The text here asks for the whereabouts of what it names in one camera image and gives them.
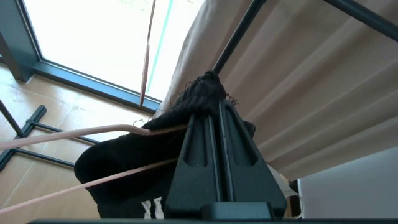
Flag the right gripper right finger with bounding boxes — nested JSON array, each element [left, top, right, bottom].
[[218, 98, 288, 219]]

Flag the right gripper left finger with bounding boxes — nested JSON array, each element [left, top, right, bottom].
[[165, 114, 228, 219]]

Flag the black knitted shorts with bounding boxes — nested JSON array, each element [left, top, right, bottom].
[[73, 70, 256, 219]]

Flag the white laundry basket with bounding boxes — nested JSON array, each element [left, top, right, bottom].
[[266, 164, 304, 219]]

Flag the black clothes rack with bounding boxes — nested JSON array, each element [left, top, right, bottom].
[[0, 0, 398, 172]]

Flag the beige curtain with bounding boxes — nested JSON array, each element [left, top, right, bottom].
[[154, 0, 398, 181]]

